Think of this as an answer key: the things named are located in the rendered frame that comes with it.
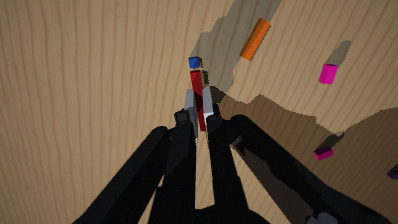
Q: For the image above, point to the small blue block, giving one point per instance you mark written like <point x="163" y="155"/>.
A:
<point x="193" y="62"/>

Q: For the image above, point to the orange rod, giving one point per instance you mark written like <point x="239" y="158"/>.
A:
<point x="254" y="38"/>

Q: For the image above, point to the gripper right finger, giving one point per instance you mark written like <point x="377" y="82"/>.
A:
<point x="301" y="196"/>

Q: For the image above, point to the purple rod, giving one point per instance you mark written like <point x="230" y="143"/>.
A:
<point x="393" y="174"/>

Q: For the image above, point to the red rod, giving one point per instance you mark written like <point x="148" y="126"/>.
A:
<point x="197" y="88"/>

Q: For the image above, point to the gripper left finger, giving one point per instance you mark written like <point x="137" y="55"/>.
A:
<point x="126" y="196"/>

